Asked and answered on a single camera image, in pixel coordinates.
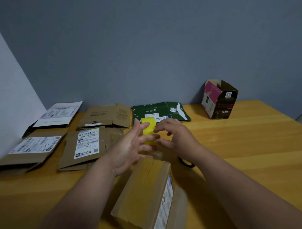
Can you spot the person's left forearm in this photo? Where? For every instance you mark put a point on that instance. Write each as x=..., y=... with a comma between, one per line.
x=75, y=203

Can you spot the person's left hand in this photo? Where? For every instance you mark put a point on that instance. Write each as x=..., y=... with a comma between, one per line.
x=125, y=153

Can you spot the beige chair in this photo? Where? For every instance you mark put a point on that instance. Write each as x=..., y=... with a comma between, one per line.
x=299, y=119

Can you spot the person's right hand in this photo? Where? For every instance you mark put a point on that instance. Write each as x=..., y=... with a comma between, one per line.
x=184, y=141

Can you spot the brown carton with label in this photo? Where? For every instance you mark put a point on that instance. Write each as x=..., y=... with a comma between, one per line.
x=68, y=153

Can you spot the pink and black carton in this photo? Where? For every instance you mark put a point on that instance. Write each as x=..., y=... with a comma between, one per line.
x=218, y=101

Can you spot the green box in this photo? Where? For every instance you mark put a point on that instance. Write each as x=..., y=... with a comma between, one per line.
x=153, y=109

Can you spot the black box white label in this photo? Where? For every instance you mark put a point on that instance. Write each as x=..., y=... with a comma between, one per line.
x=56, y=115

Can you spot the black scissors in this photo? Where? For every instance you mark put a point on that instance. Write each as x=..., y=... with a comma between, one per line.
x=188, y=165

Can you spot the person's right forearm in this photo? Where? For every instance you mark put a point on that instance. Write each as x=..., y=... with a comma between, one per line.
x=245, y=195

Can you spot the small brown cardboard box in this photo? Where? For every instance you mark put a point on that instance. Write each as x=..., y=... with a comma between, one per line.
x=144, y=195

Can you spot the plain brown carton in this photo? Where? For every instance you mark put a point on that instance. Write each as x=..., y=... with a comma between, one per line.
x=99, y=115

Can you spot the yellow tape roll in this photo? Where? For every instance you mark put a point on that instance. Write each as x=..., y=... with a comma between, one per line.
x=152, y=125

